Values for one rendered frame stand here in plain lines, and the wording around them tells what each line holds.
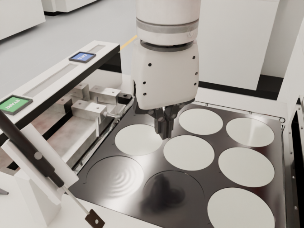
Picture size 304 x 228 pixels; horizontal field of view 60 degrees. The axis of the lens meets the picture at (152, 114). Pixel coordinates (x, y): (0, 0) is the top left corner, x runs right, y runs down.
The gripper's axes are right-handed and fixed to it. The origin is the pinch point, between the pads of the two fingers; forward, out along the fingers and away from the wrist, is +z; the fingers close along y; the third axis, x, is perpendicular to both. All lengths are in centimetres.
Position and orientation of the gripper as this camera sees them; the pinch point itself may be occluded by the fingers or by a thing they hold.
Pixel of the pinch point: (163, 125)
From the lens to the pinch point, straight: 45.9
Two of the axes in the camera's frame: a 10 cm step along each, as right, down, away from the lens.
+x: 3.6, 5.4, -7.6
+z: 0.0, 8.2, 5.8
